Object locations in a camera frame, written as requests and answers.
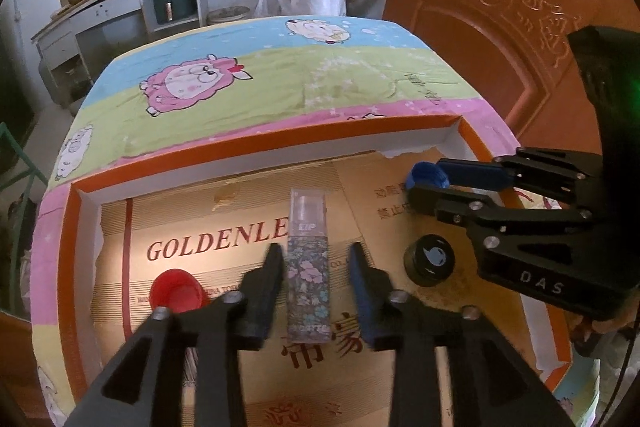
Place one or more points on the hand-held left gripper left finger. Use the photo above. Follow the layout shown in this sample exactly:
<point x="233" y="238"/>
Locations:
<point x="260" y="302"/>

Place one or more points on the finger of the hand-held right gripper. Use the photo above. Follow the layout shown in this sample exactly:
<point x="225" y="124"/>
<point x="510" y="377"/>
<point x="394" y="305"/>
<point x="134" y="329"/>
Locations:
<point x="475" y="174"/>
<point x="530" y="227"/>

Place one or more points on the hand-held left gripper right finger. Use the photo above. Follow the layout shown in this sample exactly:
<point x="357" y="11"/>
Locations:
<point x="365" y="302"/>

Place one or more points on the blue bottle cap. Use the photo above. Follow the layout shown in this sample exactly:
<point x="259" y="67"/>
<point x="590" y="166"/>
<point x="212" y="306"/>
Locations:
<point x="422" y="174"/>

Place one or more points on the clear floral tube box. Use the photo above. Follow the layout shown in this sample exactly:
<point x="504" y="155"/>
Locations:
<point x="309" y="267"/>

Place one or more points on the black bottle cap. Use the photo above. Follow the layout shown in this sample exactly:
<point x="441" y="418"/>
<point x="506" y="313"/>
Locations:
<point x="429" y="259"/>

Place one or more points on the red bottle cap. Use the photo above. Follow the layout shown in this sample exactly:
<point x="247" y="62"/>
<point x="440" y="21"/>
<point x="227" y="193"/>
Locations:
<point x="172" y="289"/>

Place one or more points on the shallow cardboard tray box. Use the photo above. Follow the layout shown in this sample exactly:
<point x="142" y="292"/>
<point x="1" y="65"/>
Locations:
<point x="200" y="227"/>

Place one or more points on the person's right hand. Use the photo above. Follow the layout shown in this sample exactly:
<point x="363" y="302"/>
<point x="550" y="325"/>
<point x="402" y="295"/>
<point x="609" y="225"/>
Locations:
<point x="582" y="332"/>

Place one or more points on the brown wooden door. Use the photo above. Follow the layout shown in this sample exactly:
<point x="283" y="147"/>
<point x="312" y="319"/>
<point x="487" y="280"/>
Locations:
<point x="475" y="32"/>

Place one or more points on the cartoon sheep printed blanket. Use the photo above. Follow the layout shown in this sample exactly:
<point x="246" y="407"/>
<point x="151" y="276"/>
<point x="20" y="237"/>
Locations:
<point x="280" y="77"/>

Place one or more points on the clear plastic bag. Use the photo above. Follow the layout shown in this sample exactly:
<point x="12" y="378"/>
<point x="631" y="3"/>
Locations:
<point x="270" y="4"/>

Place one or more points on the white kitchen counter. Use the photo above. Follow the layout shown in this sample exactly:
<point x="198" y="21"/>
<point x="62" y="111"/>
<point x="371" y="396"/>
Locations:
<point x="100" y="22"/>

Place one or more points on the green metal frame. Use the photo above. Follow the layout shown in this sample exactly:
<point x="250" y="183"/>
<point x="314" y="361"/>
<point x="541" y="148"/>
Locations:
<point x="15" y="157"/>

